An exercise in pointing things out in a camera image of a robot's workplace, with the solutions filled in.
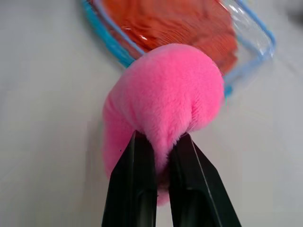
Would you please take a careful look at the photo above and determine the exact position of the pink plush pom-pom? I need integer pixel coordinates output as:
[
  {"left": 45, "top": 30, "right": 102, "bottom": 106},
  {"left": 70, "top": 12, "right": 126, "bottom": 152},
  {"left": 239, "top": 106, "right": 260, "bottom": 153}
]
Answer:
[{"left": 101, "top": 44, "right": 225, "bottom": 205}]

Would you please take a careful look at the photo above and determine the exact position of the orange cloth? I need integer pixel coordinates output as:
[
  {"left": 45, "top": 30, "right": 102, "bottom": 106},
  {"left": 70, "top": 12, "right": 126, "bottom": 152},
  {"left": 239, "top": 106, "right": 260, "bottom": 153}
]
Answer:
[{"left": 96, "top": 0, "right": 239, "bottom": 73}]

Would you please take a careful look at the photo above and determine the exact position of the clear plastic pouch blue trim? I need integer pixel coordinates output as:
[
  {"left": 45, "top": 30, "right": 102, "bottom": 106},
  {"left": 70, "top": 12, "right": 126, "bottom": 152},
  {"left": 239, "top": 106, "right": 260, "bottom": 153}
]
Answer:
[{"left": 81, "top": 0, "right": 276, "bottom": 98}]

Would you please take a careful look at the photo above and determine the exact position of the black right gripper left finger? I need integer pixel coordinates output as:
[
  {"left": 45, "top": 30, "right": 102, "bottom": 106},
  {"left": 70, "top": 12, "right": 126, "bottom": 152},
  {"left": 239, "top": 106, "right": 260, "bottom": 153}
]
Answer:
[{"left": 101, "top": 131, "right": 158, "bottom": 227}]

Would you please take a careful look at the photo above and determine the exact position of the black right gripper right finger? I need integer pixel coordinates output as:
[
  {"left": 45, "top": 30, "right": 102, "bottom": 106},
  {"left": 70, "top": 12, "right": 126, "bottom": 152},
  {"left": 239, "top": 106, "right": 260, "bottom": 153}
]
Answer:
[{"left": 167, "top": 133, "right": 242, "bottom": 227}]

